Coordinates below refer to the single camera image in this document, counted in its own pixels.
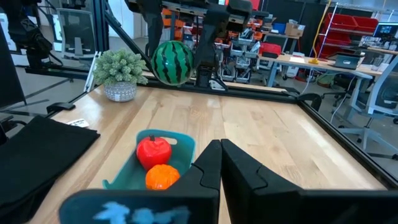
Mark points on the cardboard box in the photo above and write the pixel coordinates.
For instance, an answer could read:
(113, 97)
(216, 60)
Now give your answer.
(294, 30)

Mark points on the wooden desk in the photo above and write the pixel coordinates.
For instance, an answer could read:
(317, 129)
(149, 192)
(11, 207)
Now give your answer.
(280, 58)

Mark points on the black jointed machine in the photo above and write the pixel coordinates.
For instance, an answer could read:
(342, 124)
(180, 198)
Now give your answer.
(29, 34)

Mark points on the orange toy fruit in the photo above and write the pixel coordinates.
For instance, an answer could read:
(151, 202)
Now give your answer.
(161, 177)

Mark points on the pale green potted plant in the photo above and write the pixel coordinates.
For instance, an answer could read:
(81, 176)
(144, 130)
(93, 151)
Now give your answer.
(119, 74)

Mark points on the black folded cloth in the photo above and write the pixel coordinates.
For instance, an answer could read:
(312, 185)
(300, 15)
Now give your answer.
(40, 152)

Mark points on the cluttered storage shelf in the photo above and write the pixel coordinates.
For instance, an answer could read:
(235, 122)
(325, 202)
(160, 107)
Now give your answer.
(245, 59)

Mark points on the grey mesh office chair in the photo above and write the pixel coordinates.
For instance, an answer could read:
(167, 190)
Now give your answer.
(76, 34)

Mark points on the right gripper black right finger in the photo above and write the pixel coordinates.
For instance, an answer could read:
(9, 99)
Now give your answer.
(248, 199)

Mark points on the blue storage bin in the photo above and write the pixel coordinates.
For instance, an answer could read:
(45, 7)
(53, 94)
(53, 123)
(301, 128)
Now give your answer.
(280, 28)

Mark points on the teal plastic container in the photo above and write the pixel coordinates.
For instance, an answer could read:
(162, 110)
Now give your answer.
(127, 177)

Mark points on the light grey office chair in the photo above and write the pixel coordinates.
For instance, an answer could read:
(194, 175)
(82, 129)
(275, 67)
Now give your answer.
(385, 93)

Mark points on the red storage bin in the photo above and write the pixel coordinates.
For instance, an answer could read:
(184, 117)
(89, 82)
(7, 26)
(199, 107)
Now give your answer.
(340, 21)
(367, 24)

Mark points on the green striped toy watermelon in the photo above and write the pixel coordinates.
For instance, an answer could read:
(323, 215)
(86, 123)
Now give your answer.
(172, 63)

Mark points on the black table clamp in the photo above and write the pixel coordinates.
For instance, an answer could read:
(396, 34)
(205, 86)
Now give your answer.
(60, 107)

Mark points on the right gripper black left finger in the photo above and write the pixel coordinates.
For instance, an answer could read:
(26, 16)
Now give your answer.
(199, 199)

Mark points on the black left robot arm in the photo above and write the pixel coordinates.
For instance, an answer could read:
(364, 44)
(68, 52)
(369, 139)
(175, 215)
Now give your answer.
(203, 77)

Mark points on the red toy apple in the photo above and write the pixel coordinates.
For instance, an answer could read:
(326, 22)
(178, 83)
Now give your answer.
(154, 152)

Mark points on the computer monitor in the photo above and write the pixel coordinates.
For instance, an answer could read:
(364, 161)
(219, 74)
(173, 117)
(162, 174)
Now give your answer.
(386, 30)

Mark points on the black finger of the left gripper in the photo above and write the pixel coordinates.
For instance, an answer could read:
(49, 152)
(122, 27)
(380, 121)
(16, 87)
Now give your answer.
(154, 31)
(206, 46)

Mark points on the black office chair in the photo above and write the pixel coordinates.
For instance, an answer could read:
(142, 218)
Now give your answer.
(337, 85)

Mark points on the red box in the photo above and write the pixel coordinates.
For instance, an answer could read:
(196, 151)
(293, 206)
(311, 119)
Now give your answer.
(270, 49)

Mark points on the white printed tag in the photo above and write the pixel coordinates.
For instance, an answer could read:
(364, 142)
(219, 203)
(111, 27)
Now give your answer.
(78, 122)

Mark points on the grey case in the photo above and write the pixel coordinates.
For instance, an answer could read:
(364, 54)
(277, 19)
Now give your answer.
(347, 61)

